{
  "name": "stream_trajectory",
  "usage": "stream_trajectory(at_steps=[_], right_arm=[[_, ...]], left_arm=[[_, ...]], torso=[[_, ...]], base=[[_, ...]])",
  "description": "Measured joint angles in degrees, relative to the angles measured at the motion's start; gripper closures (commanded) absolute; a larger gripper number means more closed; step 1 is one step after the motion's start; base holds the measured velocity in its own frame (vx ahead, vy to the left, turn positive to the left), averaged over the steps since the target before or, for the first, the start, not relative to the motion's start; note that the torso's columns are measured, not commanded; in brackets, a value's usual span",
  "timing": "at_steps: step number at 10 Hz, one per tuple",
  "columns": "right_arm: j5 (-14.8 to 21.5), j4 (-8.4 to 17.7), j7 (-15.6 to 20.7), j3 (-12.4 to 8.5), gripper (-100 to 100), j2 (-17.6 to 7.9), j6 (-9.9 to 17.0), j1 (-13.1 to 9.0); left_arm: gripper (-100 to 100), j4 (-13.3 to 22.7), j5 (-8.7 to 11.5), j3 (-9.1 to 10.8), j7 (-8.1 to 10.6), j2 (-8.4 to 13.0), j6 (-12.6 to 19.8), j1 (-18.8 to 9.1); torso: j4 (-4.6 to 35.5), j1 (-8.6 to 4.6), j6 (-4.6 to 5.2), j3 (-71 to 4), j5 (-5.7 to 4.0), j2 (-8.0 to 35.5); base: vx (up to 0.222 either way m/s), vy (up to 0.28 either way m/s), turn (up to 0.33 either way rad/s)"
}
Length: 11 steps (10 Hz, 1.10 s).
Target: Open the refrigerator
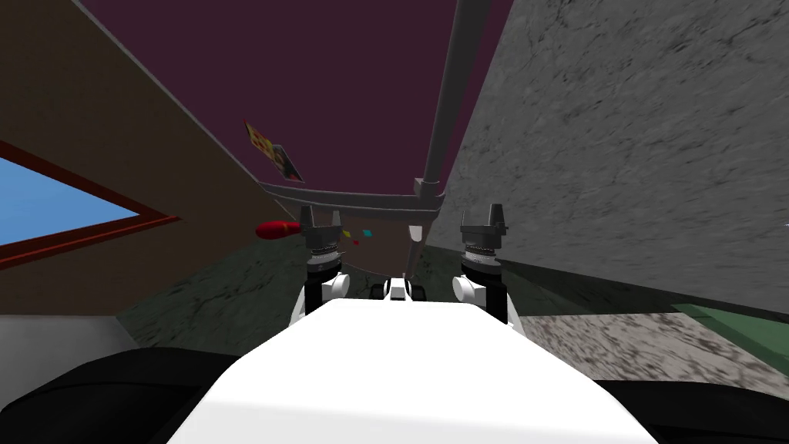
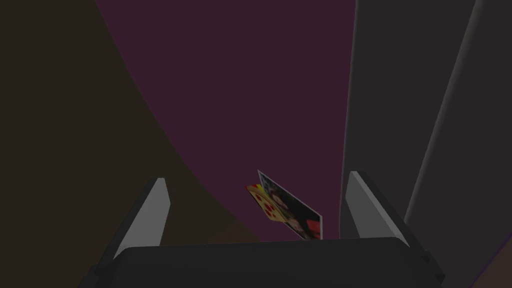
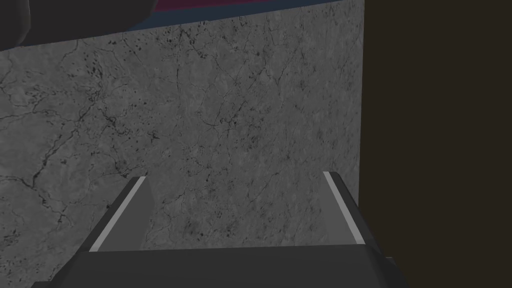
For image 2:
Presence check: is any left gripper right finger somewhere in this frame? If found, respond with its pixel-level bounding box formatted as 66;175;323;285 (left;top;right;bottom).
345;170;432;263

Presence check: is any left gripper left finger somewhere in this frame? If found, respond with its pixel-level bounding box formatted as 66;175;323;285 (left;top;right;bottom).
95;177;172;273

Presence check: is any dark grey door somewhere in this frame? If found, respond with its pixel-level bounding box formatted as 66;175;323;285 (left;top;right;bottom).
339;0;512;281

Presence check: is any colourful wall picture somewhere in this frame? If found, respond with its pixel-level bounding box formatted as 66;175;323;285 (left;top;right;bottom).
245;169;323;241

